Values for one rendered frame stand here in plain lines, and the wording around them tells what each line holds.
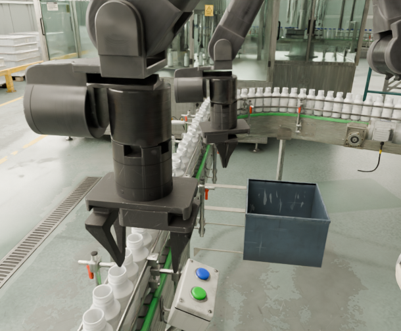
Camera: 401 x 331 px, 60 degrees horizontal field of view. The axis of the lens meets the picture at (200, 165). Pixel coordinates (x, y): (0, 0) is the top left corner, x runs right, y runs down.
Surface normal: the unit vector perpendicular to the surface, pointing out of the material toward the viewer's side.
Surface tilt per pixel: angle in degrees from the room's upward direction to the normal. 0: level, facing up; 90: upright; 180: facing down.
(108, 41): 90
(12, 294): 0
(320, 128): 90
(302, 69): 90
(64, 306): 0
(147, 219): 90
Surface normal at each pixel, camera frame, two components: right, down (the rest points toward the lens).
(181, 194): 0.02, -0.91
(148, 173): 0.33, 0.38
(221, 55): -0.06, 0.27
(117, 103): -0.49, 0.34
